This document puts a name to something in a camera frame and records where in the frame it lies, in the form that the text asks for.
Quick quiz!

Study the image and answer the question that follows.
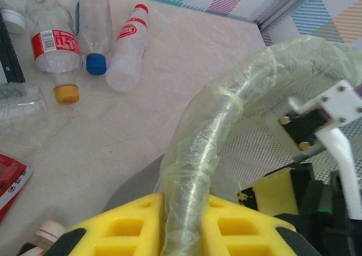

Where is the gold red can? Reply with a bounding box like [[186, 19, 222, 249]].
[[0, 152, 34, 222]]

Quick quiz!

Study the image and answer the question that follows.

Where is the clear bottle blue cap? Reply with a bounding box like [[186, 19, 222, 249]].
[[74, 0, 114, 76]]

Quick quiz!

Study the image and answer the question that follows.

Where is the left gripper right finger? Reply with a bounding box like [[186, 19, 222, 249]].
[[201, 195, 322, 256]]

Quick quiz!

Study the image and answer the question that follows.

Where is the aluminium frame post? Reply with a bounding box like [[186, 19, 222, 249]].
[[253, 0, 323, 32]]

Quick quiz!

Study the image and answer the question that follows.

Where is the black grey chessboard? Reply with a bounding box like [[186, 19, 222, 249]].
[[0, 11, 27, 84]]

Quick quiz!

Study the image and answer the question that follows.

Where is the green translucent bin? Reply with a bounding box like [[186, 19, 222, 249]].
[[104, 88, 362, 211]]

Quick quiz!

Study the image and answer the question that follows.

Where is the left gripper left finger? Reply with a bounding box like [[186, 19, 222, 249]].
[[42, 193, 167, 256]]

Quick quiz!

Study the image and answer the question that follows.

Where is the clear bottle red white label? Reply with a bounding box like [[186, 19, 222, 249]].
[[0, 83, 49, 135]]

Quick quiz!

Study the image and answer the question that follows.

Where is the white bottle red cap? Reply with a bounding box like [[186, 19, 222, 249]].
[[105, 3, 150, 93]]

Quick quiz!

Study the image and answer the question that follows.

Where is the blue label bottle white cap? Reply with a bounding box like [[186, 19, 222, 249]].
[[0, 8, 27, 35]]

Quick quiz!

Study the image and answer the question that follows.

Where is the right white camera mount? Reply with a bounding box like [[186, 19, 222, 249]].
[[287, 79, 362, 220]]

